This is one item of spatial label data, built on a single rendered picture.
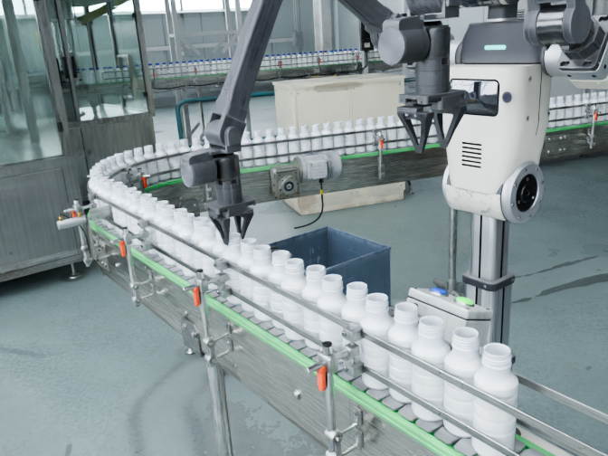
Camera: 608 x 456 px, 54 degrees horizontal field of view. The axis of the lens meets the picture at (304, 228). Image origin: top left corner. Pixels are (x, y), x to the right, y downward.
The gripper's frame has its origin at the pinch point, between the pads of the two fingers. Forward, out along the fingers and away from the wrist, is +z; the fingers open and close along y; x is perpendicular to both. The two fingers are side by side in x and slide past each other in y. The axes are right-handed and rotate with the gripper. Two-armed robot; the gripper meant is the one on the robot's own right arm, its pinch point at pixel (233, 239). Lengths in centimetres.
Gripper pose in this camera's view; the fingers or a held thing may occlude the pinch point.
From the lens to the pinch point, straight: 137.5
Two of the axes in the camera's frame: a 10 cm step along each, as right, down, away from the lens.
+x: 6.0, 2.2, -7.7
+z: 0.5, 9.5, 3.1
